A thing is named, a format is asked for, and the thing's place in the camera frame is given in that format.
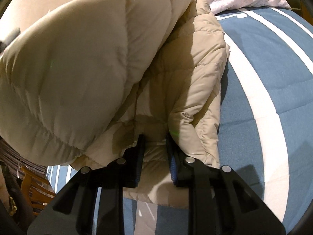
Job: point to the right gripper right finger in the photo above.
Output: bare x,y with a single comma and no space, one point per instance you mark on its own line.
220,202

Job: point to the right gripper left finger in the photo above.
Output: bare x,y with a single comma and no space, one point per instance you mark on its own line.
92,201

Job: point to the beige puffer jacket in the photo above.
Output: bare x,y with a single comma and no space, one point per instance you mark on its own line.
80,85

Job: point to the wooden chair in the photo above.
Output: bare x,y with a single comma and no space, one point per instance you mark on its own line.
37,190

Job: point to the blue white striped bed sheet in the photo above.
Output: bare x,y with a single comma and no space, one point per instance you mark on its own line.
265,132

